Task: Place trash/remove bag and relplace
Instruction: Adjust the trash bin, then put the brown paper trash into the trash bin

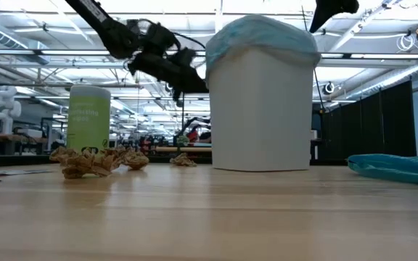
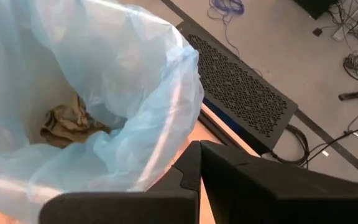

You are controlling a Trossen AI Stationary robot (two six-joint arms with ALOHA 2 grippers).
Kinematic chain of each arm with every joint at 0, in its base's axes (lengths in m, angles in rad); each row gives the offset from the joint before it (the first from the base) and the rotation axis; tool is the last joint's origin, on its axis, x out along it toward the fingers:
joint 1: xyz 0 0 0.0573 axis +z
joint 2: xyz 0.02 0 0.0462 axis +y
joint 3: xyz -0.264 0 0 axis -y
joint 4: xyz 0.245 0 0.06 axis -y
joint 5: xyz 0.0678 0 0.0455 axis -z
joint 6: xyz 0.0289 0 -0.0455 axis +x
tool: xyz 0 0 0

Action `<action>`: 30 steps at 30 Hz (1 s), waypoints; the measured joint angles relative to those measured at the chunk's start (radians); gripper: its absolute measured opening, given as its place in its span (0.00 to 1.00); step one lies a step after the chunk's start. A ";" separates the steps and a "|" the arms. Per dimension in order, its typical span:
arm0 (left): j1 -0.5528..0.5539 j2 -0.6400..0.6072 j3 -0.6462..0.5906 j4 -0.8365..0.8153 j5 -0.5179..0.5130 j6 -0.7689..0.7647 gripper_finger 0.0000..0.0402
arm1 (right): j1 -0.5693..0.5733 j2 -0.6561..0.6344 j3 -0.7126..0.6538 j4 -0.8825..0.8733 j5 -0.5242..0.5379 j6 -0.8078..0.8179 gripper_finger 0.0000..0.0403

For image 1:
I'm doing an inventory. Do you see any light blue trash bag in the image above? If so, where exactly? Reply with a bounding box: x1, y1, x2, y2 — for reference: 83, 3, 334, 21
204, 14, 321, 79

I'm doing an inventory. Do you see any white robot figure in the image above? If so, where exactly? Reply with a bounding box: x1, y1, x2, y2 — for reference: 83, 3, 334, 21
0, 85, 22, 136

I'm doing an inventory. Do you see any blue paper scrap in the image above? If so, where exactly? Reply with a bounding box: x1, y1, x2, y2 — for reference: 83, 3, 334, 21
0, 168, 52, 178

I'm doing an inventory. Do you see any silver ventilation duct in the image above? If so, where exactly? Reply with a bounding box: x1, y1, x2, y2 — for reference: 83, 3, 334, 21
0, 25, 50, 66

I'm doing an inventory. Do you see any wooden workbench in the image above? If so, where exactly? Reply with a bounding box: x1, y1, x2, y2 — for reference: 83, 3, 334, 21
154, 146, 213, 154
0, 132, 49, 156

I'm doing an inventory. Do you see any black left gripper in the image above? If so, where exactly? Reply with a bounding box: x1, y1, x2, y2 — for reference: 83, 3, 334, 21
123, 18, 210, 94

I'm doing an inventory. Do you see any green disinfecting wipes canister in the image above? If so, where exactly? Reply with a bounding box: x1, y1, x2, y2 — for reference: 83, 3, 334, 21
66, 84, 112, 154

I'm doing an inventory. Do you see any teal trash bag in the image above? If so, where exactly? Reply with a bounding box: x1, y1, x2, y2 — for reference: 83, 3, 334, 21
346, 153, 418, 189

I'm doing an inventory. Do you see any white plastic trash bin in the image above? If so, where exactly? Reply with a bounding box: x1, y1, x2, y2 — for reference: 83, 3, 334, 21
208, 49, 315, 172

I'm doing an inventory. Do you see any black room divider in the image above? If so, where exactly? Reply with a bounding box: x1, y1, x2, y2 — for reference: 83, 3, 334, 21
319, 80, 417, 162

